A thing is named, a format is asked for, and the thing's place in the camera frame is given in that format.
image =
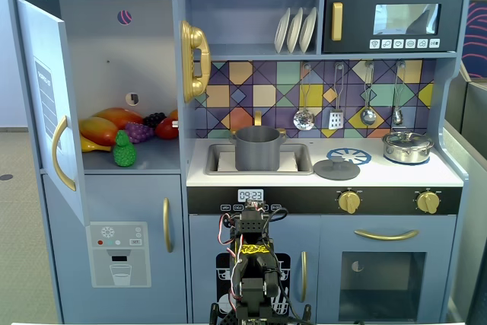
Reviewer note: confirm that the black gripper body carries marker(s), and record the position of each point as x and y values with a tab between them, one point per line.
254	205

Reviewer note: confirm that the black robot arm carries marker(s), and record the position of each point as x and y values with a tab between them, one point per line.
251	226

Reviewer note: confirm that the green toy pineapple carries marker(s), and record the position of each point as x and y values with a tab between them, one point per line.
124	153

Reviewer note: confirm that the black tray with white parts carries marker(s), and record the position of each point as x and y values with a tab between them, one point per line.
203	237

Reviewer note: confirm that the blue oven door with window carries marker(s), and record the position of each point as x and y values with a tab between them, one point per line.
331	283

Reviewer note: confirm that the gold stove knob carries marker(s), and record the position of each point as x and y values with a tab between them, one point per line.
349	201
428	201

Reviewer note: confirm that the gray toy sink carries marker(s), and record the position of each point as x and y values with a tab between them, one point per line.
213	157

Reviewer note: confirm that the gray plastic pot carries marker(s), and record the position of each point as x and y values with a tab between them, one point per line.
258	150

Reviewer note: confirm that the gray round lid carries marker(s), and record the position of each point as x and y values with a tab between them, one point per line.
336	171

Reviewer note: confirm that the blue freezer door with dispenser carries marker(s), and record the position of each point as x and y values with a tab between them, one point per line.
121	195

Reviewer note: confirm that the gold toy faucet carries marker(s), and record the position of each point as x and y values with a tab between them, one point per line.
258	117

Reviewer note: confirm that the steel skimmer spoon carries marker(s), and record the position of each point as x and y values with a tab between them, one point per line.
303	120

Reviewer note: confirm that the red toy tomato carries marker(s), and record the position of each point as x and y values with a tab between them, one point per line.
166	129

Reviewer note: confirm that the steel slotted spatula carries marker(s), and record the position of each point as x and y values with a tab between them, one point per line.
336	120

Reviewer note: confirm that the orange toy fruit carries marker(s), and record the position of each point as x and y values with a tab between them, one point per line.
174	114

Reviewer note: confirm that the purple toy grapes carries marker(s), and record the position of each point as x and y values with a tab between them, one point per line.
139	132

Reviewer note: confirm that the dark toy grapes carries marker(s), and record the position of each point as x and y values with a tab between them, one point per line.
154	119

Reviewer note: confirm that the steel toy pot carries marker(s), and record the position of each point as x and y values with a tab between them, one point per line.
407	154

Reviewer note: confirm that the steel ladle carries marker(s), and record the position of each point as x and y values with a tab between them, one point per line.
368	115

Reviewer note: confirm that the yellow toy banana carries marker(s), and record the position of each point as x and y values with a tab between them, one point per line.
93	147

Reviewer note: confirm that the steel pot lid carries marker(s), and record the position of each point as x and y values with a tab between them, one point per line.
407	139

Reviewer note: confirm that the large red orange mango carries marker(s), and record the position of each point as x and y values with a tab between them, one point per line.
119	116

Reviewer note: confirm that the small orange yellow mango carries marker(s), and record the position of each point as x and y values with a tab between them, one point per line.
97	129

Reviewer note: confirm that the small steel spoon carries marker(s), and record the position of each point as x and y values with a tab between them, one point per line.
397	116

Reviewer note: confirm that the gray partition panel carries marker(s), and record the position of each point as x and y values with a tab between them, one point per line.
466	173

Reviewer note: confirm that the gold toy telephone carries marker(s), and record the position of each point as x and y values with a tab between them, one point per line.
194	37

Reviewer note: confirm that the white toy plate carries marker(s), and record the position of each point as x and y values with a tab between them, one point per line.
294	32
281	32
307	30

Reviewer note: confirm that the black floor disc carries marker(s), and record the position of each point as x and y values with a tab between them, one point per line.
5	177

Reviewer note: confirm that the black microwave door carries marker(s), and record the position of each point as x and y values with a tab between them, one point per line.
354	20

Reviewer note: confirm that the blue fridge door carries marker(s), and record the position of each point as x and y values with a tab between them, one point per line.
36	36

